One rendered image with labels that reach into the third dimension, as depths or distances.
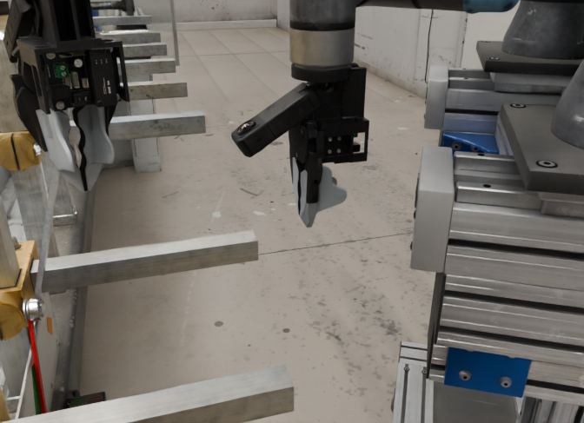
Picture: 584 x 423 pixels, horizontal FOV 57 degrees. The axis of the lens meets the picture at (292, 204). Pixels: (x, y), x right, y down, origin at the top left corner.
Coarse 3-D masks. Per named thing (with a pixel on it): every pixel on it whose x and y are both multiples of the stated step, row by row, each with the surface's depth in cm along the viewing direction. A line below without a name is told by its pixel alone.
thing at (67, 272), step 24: (192, 240) 70; (216, 240) 70; (240, 240) 70; (48, 264) 65; (72, 264) 65; (96, 264) 65; (120, 264) 66; (144, 264) 67; (168, 264) 68; (192, 264) 69; (216, 264) 70; (48, 288) 64
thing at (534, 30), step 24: (528, 0) 90; (552, 0) 87; (576, 0) 86; (528, 24) 90; (552, 24) 87; (576, 24) 87; (504, 48) 95; (528, 48) 89; (552, 48) 88; (576, 48) 87
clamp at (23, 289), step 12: (24, 252) 65; (36, 252) 68; (24, 264) 63; (24, 276) 60; (0, 288) 58; (12, 288) 58; (24, 288) 60; (0, 300) 56; (12, 300) 57; (0, 312) 56; (12, 312) 57; (0, 324) 57; (12, 324) 57; (24, 324) 60; (0, 336) 58; (12, 336) 58
